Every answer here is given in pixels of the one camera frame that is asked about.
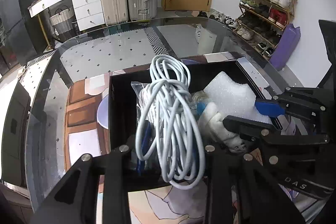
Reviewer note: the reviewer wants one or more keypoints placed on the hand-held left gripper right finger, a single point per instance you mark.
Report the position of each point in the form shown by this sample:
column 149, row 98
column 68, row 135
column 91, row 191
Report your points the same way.
column 223, row 187

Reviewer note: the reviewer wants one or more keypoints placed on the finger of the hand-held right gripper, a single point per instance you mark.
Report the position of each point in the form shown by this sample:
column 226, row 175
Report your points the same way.
column 246, row 125
column 269, row 107

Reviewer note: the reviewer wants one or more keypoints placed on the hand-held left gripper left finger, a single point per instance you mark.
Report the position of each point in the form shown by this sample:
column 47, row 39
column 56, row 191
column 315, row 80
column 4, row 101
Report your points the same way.
column 115, row 161

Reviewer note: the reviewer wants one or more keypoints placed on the white power adapter plug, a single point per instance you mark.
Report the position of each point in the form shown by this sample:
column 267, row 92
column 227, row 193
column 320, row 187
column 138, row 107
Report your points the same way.
column 215, row 124

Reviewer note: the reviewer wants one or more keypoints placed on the white foam sheet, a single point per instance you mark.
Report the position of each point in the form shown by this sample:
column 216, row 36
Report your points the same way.
column 231, row 98

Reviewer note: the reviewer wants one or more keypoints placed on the black storage box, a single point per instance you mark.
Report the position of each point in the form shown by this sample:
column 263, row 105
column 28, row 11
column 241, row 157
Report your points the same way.
column 120, row 113

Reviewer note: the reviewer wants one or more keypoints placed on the purple bag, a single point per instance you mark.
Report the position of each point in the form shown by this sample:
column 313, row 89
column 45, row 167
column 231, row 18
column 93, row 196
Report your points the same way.
column 286, row 45

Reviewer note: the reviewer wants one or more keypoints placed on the glass table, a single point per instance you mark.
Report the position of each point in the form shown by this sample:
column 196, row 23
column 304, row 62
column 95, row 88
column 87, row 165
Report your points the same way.
column 39, row 108

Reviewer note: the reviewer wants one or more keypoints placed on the pile of scattered shoes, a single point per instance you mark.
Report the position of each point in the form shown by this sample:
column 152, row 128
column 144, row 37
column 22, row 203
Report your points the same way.
column 223, row 18

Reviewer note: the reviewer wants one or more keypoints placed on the white sneaker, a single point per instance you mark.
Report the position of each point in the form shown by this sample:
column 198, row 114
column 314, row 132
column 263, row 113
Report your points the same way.
column 199, row 32

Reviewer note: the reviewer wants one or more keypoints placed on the grey low cabinet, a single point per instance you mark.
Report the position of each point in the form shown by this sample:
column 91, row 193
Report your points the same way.
column 13, row 134

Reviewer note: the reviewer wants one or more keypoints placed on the white patterned rug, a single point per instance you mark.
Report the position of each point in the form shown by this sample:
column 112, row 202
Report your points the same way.
column 110, row 50

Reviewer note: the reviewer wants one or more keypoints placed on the wicker basket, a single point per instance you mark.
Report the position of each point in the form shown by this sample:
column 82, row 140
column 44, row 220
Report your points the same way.
column 63, row 22

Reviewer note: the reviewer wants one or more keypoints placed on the white desk with drawers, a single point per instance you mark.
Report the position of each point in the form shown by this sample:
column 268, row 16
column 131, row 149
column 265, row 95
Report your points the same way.
column 84, row 7

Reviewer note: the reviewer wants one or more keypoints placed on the dark grey fridge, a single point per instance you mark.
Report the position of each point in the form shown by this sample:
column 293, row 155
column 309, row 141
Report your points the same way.
column 18, row 16

